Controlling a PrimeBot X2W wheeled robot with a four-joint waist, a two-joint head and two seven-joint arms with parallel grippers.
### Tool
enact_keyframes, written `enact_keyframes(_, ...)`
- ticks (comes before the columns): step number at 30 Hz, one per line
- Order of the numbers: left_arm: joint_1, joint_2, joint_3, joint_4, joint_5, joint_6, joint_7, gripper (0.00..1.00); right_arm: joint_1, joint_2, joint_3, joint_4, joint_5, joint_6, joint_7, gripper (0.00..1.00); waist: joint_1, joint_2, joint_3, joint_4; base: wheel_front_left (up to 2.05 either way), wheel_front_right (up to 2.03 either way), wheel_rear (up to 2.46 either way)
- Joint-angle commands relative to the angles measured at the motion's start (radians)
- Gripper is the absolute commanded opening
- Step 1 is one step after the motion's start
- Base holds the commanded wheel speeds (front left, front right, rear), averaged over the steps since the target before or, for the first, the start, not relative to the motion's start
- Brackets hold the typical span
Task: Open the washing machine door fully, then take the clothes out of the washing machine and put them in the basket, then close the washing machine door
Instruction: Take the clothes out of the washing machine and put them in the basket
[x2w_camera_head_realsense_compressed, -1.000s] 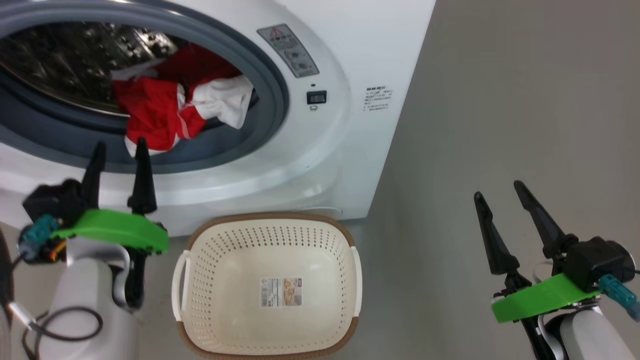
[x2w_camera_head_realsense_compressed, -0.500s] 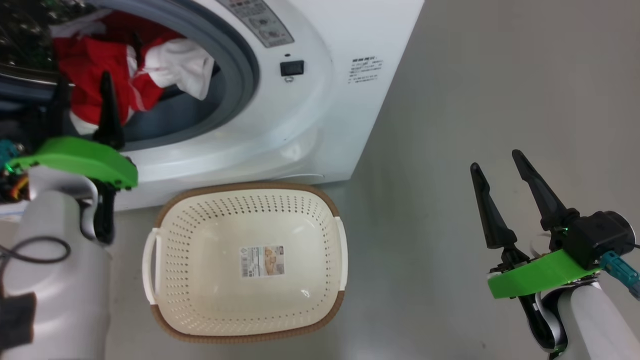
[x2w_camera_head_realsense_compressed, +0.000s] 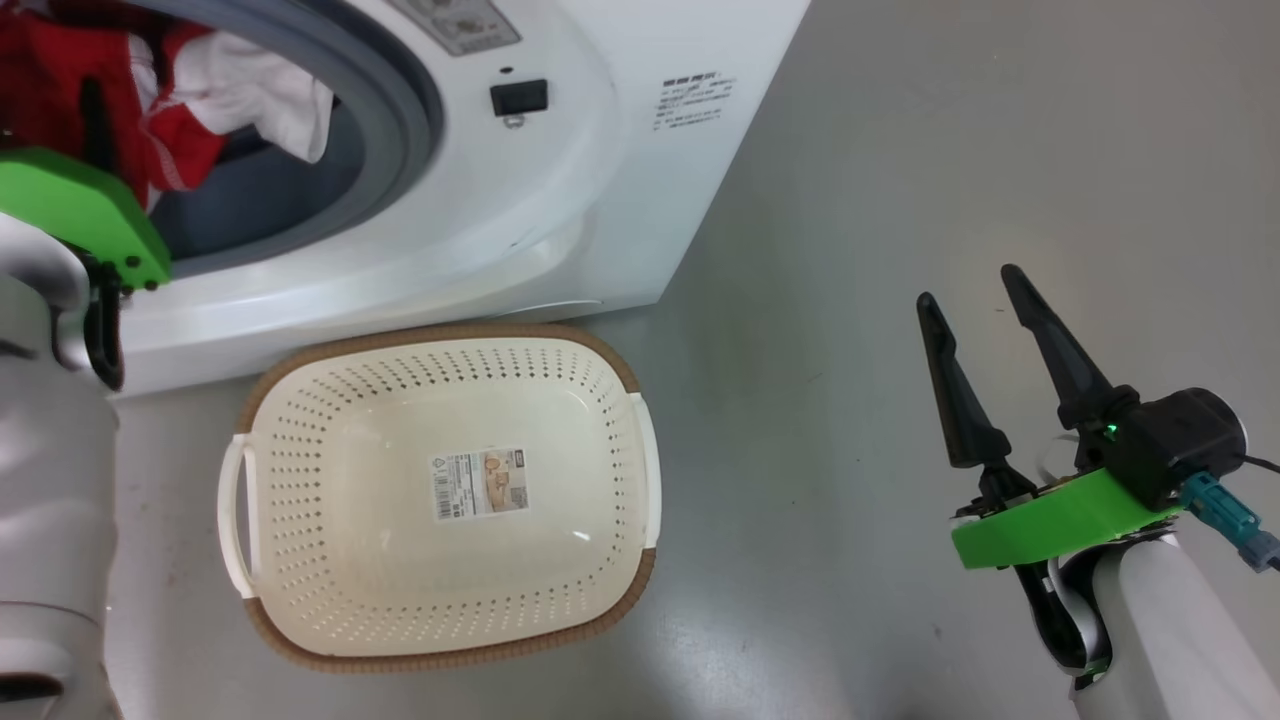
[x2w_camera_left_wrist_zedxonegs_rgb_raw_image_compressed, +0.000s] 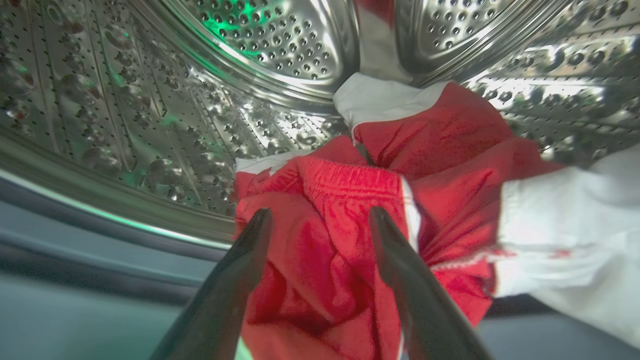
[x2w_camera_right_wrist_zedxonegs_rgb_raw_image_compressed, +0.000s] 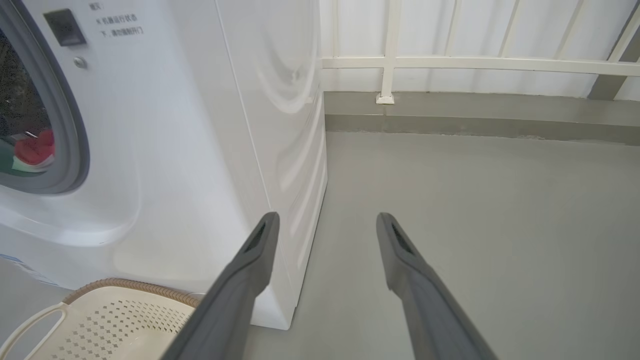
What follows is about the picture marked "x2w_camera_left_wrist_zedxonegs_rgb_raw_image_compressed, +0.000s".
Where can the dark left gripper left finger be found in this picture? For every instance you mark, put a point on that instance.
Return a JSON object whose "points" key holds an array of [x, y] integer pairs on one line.
{"points": [[215, 315]]}

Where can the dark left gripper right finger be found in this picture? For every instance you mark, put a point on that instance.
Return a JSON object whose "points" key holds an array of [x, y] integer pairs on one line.
{"points": [[425, 320]]}

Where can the red elastic waist shorts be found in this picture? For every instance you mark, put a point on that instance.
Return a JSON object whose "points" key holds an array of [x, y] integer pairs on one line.
{"points": [[320, 260]]}

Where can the red and white shirt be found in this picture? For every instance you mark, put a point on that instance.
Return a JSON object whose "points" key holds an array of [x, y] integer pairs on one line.
{"points": [[450, 130]]}

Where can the grey rubber door gasket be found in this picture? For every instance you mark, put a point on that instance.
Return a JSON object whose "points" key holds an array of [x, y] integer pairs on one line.
{"points": [[75, 280]]}

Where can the steel washing machine drum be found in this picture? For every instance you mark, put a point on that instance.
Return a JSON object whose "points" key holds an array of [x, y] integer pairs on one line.
{"points": [[125, 100]]}

